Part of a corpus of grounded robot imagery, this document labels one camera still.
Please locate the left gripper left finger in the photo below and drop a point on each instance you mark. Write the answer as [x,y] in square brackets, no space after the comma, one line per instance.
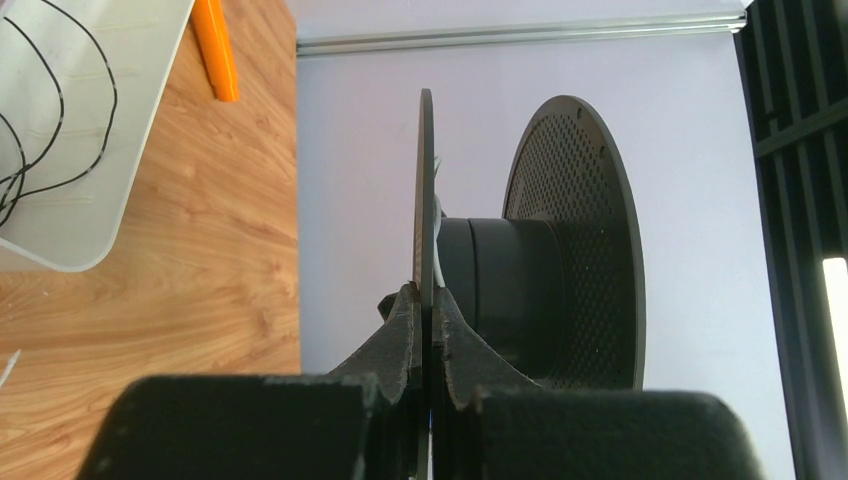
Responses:
[358,421]

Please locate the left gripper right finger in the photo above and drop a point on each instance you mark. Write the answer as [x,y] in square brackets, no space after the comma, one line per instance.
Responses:
[492,422]

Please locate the black spool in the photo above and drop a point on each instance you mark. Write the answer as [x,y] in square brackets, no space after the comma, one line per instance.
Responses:
[555,284]

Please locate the orange flashlight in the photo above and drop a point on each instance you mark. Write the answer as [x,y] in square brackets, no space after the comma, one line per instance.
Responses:
[212,35]

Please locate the white oblong tray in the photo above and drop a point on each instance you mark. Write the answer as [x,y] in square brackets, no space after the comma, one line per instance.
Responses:
[81,82]

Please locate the right aluminium frame post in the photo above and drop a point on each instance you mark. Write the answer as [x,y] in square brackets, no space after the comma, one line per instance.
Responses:
[521,34]

